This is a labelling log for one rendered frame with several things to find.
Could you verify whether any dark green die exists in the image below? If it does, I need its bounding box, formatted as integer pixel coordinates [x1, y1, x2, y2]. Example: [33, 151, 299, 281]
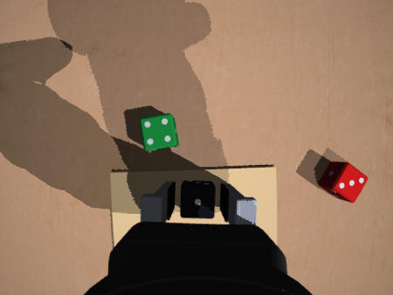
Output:
[140, 113, 179, 151]

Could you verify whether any red die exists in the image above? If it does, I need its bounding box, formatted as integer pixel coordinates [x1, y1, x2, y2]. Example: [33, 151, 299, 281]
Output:
[318, 161, 368, 203]

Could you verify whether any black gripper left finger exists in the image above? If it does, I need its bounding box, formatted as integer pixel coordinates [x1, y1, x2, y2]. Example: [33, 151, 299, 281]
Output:
[141, 182, 176, 223]

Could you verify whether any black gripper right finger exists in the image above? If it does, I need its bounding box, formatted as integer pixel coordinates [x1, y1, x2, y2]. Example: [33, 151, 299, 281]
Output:
[220, 183, 257, 226]

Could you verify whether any black die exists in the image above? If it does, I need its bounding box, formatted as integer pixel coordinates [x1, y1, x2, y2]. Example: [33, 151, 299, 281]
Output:
[180, 181, 216, 219]

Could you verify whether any tan flat mat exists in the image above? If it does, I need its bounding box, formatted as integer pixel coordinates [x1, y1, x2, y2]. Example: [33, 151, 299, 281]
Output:
[110, 167, 277, 246]

